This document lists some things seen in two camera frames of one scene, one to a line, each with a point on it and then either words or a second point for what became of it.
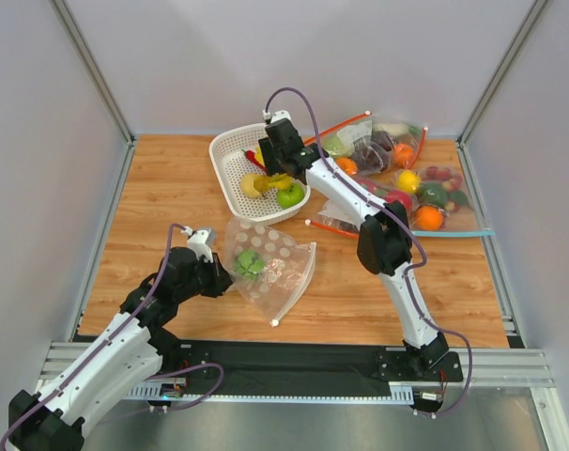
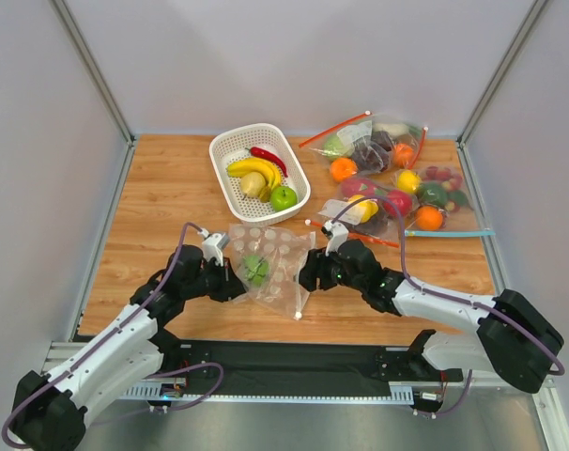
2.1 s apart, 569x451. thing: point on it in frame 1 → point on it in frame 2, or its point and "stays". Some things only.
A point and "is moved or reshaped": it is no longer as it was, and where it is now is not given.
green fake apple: (290, 196) is moved or reshaped
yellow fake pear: (254, 184) stays
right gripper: (269, 157) → (319, 271)
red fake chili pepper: (251, 156) is moved or reshaped
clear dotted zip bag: (269, 268) is moved or reshaped
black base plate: (311, 362) stays
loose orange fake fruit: (349, 166) stays
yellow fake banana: (265, 183) → (270, 172)
